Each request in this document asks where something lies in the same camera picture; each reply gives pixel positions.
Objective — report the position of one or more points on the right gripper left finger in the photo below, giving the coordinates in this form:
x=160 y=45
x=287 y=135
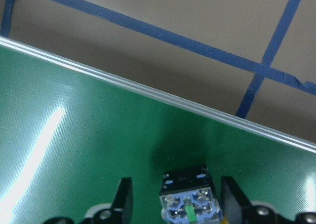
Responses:
x=122 y=205

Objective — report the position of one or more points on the green conveyor belt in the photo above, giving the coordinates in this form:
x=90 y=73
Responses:
x=69 y=133

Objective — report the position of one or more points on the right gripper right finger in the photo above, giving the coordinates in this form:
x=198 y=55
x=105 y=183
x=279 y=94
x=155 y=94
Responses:
x=237 y=208

